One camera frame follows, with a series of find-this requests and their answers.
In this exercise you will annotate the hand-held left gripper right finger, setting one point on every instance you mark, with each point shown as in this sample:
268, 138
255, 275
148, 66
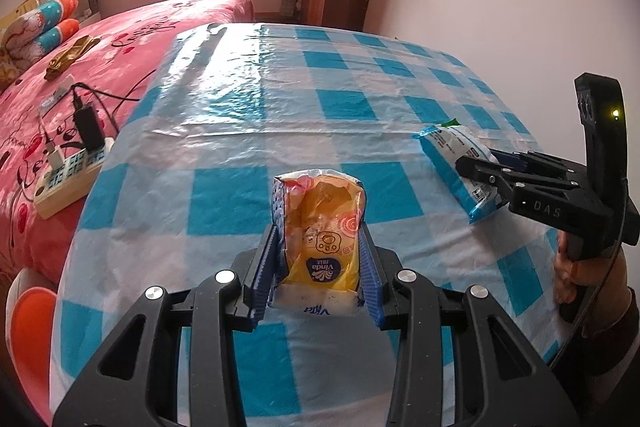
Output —
372, 282

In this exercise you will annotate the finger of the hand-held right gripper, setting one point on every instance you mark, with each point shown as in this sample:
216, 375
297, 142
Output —
510, 161
480, 172

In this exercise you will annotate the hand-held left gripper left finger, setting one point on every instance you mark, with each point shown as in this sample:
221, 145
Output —
262, 277

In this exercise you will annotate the blue and white tissue pack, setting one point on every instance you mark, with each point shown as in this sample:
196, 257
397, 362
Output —
450, 152

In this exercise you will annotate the printed small tissue pack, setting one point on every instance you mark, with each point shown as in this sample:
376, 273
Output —
320, 227

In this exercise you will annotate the person's right forearm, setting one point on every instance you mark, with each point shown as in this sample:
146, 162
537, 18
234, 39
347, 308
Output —
615, 337

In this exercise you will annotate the person's right hand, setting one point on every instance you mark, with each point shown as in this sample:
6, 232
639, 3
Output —
562, 282

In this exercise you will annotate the blue checkered tablecloth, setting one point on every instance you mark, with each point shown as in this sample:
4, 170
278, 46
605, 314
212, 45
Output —
250, 132

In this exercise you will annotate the cream power strip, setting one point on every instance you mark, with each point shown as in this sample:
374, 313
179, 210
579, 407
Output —
60, 187

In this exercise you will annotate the black power adapter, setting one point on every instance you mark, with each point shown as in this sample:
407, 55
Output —
89, 129

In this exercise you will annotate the white charger plug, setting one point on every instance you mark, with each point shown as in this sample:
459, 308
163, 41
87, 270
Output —
56, 157

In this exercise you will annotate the orange and white plastic chair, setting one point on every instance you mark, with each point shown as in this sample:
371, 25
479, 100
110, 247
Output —
30, 337

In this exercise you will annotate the bed with pink sheet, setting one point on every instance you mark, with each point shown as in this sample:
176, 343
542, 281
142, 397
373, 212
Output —
150, 17

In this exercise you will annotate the gold satin cloth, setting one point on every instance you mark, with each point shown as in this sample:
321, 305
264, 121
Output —
70, 57

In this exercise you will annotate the small teal orange roll pillow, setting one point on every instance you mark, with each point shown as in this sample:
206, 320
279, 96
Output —
57, 34

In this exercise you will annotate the yellow floral quilt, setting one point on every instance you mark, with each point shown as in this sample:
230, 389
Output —
6, 72

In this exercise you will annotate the large teal orange roll pillow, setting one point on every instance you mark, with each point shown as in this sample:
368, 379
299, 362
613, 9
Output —
55, 7

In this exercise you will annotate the yellow cardboard box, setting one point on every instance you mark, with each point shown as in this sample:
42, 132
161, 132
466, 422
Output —
22, 9

